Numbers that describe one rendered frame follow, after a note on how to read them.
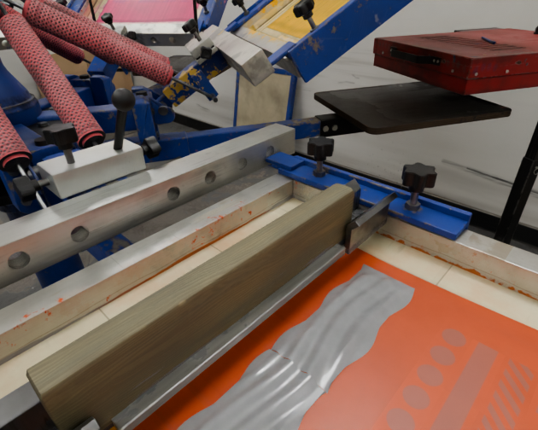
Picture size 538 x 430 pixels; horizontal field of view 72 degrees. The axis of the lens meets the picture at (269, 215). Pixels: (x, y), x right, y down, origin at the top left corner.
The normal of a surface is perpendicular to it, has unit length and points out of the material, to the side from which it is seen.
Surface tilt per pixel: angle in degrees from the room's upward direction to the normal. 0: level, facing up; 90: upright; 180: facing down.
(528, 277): 90
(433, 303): 0
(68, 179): 90
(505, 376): 0
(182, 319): 90
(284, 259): 90
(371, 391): 0
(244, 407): 30
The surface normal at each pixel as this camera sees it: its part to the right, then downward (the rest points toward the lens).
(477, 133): -0.69, 0.40
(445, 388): -0.03, -0.85
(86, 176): 0.73, 0.35
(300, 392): 0.33, -0.50
